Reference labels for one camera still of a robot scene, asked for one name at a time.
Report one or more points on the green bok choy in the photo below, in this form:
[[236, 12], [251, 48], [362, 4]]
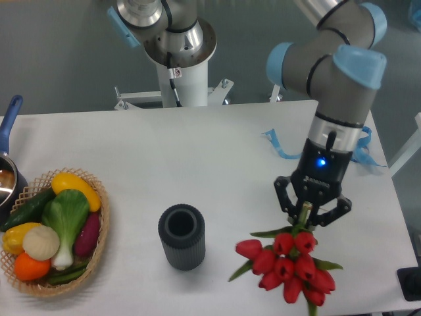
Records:
[[66, 214]]

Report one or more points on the purple sweet potato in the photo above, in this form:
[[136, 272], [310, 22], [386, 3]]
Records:
[[87, 239]]

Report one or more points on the yellow bell pepper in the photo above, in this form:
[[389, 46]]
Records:
[[13, 238]]

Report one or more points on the orange fruit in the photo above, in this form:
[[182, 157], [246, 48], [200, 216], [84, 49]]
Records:
[[27, 269]]

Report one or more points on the blue curved tape strip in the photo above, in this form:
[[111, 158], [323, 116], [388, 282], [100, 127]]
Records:
[[273, 139]]

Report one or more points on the white metal base frame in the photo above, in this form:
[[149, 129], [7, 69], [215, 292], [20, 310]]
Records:
[[216, 96]]

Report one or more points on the green cucumber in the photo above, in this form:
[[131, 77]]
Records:
[[30, 211]]

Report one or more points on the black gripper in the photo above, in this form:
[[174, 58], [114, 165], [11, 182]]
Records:
[[317, 180]]

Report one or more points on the dark grey ribbed vase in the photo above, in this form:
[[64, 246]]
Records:
[[181, 229]]

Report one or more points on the green bean pods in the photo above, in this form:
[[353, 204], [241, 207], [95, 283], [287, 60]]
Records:
[[67, 275]]

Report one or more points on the red tulip bouquet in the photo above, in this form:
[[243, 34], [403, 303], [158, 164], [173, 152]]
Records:
[[283, 257]]

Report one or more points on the blue handled saucepan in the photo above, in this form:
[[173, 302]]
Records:
[[12, 181]]

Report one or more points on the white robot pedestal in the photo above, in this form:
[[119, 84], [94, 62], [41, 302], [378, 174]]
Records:
[[191, 84]]

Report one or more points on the blue tangled tape strip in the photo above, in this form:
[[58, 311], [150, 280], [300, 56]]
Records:
[[361, 152]]

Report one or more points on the white table leg frame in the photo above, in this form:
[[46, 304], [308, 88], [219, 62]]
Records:
[[411, 146]]

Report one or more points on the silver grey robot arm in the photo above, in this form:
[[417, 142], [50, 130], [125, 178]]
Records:
[[338, 69]]

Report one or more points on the white garlic bulb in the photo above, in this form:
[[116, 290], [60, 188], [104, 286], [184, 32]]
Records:
[[41, 243]]

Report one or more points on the woven wicker basket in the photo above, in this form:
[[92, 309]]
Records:
[[40, 288]]

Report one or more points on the black device at edge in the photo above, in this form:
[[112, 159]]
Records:
[[409, 280]]

